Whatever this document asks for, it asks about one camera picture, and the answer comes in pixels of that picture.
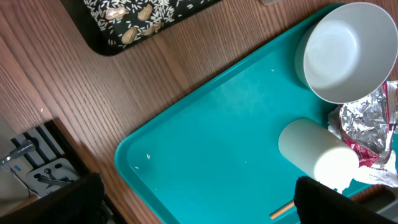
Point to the black waste tray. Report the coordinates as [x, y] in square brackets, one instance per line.
[91, 33]

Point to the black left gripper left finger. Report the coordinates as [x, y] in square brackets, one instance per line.
[76, 203]

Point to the rice and peanut scraps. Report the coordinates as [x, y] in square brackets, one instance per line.
[123, 22]

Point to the grey bowl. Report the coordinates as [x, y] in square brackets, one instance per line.
[349, 53]

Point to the crumpled white napkin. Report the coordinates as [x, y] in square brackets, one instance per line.
[367, 175]

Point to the red sauce packet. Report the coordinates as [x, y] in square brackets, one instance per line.
[368, 158]

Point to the teal plastic tray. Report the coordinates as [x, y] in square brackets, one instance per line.
[213, 157]

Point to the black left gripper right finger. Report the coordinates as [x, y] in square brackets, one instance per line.
[319, 204]

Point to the translucent plastic cup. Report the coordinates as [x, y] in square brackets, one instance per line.
[319, 153]

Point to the foil wrapper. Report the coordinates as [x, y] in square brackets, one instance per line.
[366, 121]

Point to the wooden chopstick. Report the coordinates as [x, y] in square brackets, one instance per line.
[282, 210]

